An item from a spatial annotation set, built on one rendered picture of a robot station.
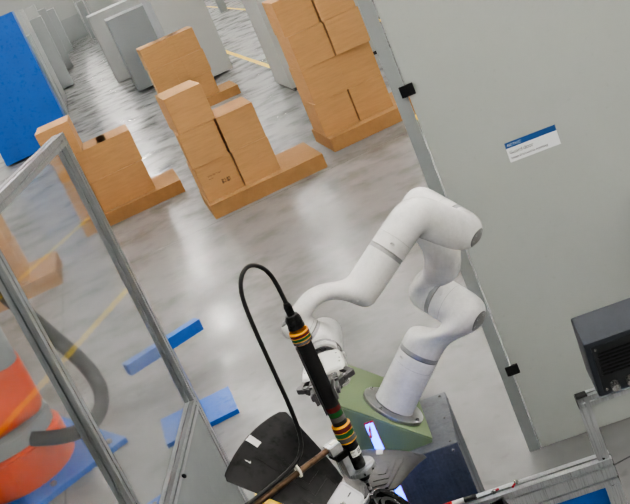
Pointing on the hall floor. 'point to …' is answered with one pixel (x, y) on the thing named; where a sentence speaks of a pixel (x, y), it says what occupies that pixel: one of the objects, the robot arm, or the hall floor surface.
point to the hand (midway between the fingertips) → (325, 392)
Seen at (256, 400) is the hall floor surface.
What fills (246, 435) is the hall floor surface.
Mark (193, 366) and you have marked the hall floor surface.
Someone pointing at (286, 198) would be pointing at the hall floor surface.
